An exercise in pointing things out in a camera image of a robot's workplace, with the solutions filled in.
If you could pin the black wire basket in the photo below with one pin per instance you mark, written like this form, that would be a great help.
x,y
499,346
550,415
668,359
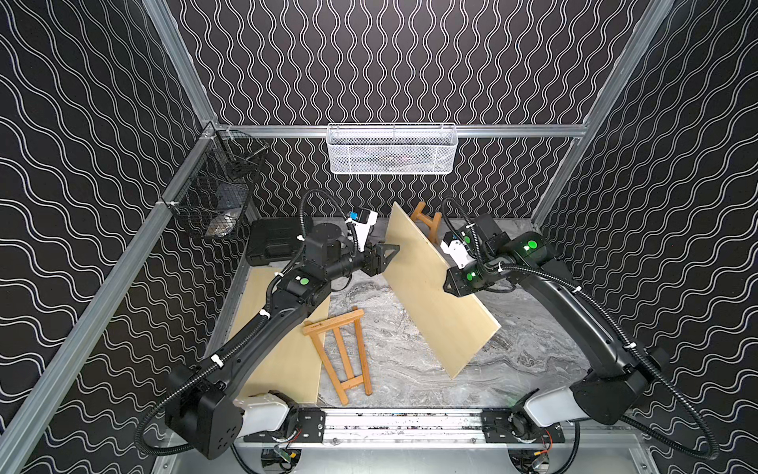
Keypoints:
x,y
213,204

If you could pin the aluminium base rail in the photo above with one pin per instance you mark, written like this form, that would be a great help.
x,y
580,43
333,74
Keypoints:
x,y
414,427

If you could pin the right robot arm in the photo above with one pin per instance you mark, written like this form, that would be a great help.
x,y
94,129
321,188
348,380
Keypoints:
x,y
616,378

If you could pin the large wooden easel frame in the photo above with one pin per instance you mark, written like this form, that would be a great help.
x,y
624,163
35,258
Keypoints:
x,y
334,325

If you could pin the light plywood board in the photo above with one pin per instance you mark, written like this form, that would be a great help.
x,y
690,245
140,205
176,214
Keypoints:
x,y
455,328
293,367

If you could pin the black plastic tool case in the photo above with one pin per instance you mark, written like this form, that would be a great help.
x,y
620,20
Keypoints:
x,y
273,240

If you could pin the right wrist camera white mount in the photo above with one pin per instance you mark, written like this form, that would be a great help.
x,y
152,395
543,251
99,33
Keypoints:
x,y
456,249

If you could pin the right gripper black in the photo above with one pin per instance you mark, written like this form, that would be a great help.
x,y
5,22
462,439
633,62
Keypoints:
x,y
455,285

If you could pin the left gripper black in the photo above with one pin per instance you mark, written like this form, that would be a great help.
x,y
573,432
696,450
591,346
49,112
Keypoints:
x,y
370,261

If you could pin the white wire mesh basket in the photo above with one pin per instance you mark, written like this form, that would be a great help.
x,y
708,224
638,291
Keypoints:
x,y
392,148

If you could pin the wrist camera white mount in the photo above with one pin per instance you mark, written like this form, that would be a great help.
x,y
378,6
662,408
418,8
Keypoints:
x,y
456,249
363,221

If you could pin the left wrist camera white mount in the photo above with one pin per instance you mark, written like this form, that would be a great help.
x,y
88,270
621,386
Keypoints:
x,y
363,221

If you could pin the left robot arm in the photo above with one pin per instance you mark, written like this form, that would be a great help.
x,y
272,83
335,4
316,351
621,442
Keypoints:
x,y
199,404

